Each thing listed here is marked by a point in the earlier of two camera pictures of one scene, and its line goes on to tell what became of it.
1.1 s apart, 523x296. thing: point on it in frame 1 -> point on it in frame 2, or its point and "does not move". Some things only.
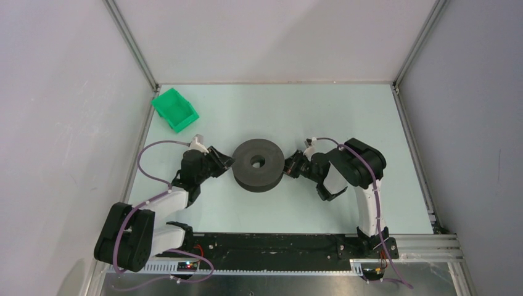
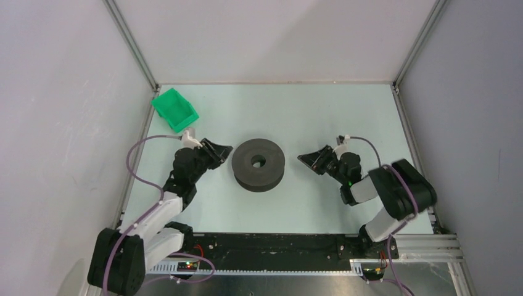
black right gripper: x=292 y=163 -> x=316 y=160
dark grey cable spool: x=258 y=165 does not move
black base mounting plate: x=214 y=248 does not move
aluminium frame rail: x=120 y=23 does not move
